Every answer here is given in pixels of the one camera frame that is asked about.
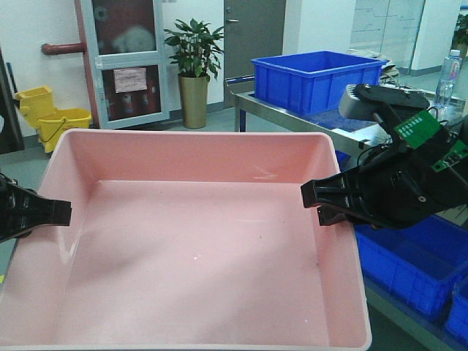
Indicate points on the blue crate lower shelf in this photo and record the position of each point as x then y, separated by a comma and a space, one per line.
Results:
419, 265

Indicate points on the yellow mop bucket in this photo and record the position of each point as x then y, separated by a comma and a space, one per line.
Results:
37, 107

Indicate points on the plant in gold pot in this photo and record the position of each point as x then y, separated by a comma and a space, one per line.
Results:
197, 55

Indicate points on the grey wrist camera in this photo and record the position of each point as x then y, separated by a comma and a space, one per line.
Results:
360, 101

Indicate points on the pink plastic bin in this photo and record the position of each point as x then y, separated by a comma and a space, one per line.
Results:
186, 241

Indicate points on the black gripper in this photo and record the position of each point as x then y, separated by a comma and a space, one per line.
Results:
398, 187

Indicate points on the fire hose cabinet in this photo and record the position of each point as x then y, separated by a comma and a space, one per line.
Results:
125, 62

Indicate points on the grey door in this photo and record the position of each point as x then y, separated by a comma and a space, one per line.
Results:
252, 29

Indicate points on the green circuit board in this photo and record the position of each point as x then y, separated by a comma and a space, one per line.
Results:
439, 146

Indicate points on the clear water bottle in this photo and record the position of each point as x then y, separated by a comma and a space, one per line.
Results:
447, 79

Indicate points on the blue plastic crate on table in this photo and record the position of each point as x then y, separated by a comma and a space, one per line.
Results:
311, 83

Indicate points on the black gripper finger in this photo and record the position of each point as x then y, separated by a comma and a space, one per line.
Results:
23, 210

